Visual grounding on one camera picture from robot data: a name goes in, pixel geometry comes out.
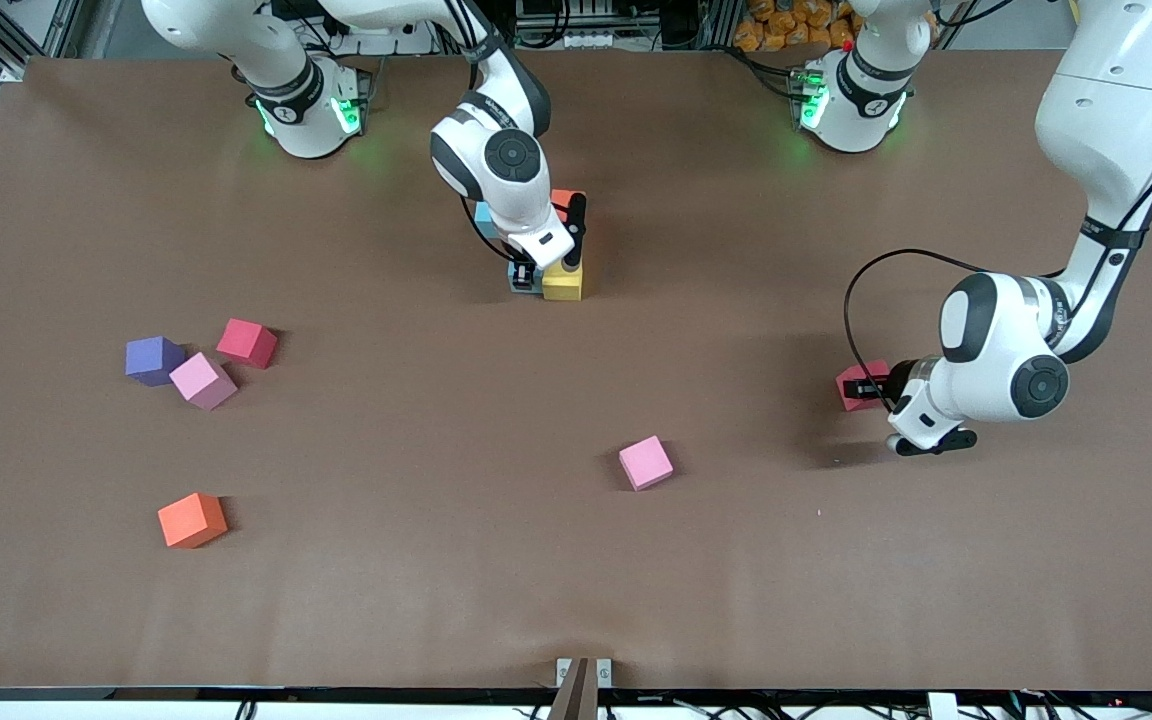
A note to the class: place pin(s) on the red foam cube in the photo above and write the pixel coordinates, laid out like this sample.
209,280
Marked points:
247,343
848,390

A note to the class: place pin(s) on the small metal bracket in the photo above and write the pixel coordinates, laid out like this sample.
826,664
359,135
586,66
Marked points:
564,672

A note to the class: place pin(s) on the orange foam cube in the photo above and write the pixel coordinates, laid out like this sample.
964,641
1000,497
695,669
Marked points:
192,520
564,197

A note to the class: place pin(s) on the white socket strip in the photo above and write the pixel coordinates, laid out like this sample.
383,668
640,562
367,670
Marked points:
586,42

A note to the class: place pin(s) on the aluminium frame profile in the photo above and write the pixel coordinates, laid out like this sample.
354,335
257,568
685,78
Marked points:
61,30

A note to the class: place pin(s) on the small white block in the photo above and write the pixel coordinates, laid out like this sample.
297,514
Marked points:
941,706

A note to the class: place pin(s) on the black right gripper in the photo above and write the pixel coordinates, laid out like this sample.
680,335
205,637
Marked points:
524,271

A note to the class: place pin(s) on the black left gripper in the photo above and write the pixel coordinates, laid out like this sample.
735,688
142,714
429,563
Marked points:
897,381

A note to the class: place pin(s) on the purple foam cube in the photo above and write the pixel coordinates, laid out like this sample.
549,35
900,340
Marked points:
151,360

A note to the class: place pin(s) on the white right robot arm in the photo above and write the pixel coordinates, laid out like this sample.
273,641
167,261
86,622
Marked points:
511,170

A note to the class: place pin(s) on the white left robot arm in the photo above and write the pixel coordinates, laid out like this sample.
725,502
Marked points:
1006,350

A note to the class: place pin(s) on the white power strip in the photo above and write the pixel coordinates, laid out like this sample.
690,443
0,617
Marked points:
376,32

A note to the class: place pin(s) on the bag of orange items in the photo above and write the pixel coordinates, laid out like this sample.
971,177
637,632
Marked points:
786,25

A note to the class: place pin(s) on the yellow foam cube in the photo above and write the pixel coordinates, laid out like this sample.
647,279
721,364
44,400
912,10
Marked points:
563,285

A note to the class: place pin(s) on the pink foam cube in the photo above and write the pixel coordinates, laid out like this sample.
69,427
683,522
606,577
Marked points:
646,462
202,380

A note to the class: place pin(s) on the brown camera mount post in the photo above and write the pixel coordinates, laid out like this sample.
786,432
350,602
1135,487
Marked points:
576,700

